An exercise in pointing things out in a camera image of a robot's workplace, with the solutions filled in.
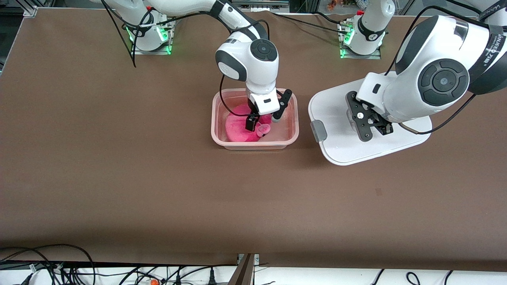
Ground brown table cover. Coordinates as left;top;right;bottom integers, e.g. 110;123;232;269
0;7;507;274

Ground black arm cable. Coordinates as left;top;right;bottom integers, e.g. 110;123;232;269
394;0;492;135
101;0;270;117

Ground pink plush toy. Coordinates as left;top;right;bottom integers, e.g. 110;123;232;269
225;104;274;142

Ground white box lid grey clips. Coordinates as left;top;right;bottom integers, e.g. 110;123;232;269
308;71;432;166

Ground black looped cable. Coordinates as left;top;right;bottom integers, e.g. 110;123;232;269
0;244;96;285

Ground translucent plastic storage box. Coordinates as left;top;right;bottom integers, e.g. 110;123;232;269
211;88;299;150

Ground aluminium frame profile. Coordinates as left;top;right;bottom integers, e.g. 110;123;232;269
0;0;39;17

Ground camera mount post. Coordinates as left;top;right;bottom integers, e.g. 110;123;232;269
228;253;260;285

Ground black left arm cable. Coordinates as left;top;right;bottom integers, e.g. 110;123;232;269
394;0;492;135

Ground black cable on table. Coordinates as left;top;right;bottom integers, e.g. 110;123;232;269
271;12;350;34

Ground metal frame bracket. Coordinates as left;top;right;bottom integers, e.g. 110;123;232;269
232;0;290;10

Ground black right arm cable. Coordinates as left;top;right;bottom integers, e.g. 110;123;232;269
101;0;270;117

